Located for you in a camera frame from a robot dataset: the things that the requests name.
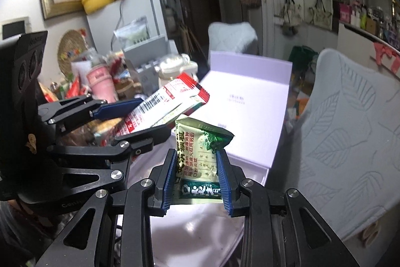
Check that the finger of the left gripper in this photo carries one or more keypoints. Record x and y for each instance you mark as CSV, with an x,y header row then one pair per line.
x,y
80,110
156,135

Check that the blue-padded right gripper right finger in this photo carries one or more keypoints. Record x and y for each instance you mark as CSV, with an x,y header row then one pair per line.
x,y
230,178

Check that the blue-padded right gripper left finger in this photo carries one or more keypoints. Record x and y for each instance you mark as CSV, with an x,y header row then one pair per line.
x,y
163,177

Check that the red white long packet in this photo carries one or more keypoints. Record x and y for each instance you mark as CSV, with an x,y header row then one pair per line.
x,y
182,95

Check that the pink cup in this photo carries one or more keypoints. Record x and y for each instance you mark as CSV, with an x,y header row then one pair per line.
x,y
101,83

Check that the woven round fan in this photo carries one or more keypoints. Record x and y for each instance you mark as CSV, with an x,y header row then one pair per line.
x,y
72,44

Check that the white open carton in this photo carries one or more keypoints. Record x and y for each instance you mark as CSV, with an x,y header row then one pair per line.
x,y
142,58

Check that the white ceramic jar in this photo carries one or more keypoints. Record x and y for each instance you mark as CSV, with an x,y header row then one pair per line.
x,y
172,65

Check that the white refrigerator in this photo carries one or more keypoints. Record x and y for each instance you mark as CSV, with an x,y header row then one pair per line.
x,y
105,21

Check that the lavender gift box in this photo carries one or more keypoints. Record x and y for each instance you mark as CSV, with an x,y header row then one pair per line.
x,y
248,97

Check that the leaf-pattern covered chair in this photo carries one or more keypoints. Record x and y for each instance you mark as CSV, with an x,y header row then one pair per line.
x,y
346,144

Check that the hanging tote bag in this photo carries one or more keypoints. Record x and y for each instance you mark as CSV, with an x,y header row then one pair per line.
x,y
292,18

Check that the white cabinet counter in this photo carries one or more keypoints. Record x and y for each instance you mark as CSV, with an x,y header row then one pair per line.
x,y
358,45

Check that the pink ribbon bow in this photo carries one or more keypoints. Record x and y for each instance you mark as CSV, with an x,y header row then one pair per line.
x,y
383,51

